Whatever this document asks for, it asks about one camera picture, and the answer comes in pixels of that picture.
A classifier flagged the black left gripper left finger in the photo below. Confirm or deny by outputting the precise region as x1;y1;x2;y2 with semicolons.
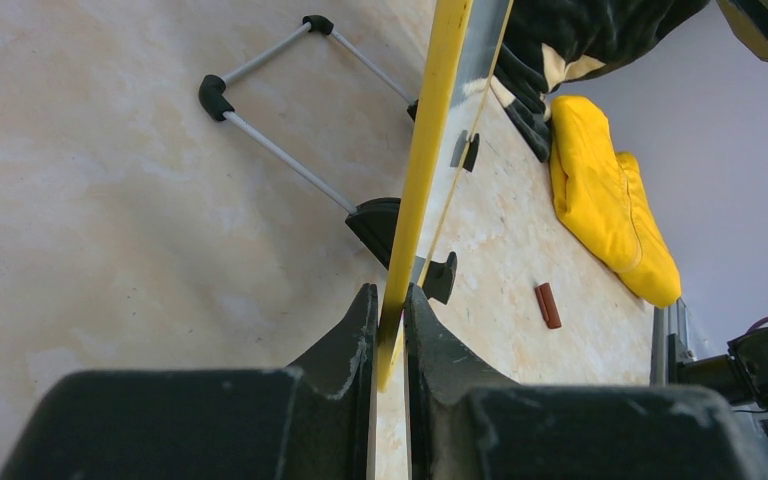
0;284;378;479

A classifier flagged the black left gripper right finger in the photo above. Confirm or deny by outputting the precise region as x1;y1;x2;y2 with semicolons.
404;286;768;479

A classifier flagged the red marker cap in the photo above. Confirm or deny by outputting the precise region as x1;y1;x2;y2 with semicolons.
535;283;562;329

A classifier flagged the yellow framed whiteboard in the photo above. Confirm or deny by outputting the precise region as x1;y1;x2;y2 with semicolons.
377;1;512;392

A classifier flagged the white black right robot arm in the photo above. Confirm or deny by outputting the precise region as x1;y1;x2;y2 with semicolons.
653;1;768;413

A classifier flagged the black whiteboard clip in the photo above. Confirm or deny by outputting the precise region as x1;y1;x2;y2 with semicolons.
450;130;481;172
422;251;458;305

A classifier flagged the yellow cloth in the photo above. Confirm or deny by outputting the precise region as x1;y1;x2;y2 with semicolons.
549;96;682;308

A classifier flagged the black floral pillow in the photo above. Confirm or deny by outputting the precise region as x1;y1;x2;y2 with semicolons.
491;0;708;163

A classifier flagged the grey whiteboard stand frame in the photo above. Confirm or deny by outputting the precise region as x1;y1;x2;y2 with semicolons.
197;14;422;270

